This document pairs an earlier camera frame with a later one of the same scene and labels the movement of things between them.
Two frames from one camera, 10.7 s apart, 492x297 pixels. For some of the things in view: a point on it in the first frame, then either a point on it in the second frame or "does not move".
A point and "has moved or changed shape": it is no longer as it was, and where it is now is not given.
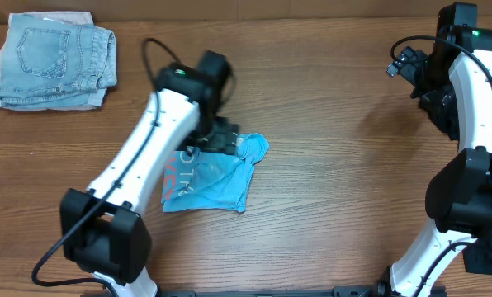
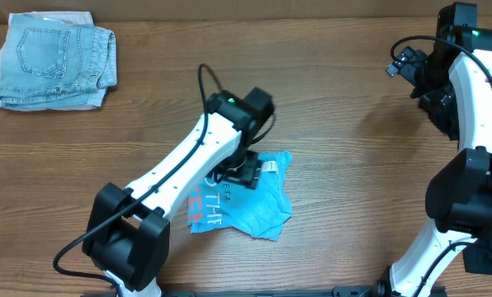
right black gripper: x=441 y=110 does not move
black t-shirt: x=489 y=252 does not move
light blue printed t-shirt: x=210 y=181 has moved or changed shape
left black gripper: x=222 y=139 → x=248 y=172
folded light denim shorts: x=49 y=64 does not move
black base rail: x=337 y=291 does not move
